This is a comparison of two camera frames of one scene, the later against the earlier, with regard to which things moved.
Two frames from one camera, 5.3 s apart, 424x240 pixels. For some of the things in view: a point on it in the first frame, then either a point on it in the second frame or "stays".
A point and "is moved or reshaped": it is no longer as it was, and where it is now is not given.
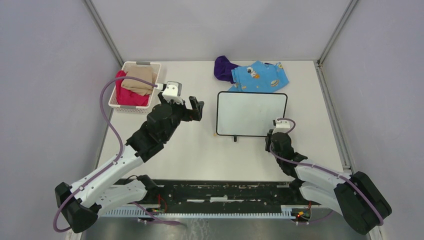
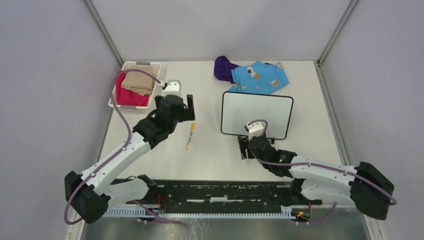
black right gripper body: x=268 y=141 to x=250 y=155
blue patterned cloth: x=258 y=77 stays
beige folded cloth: x=144 y=72 stays
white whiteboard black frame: x=248 y=114 is moved or reshaped
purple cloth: x=223 y=69 stays
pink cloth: x=126 y=97 stays
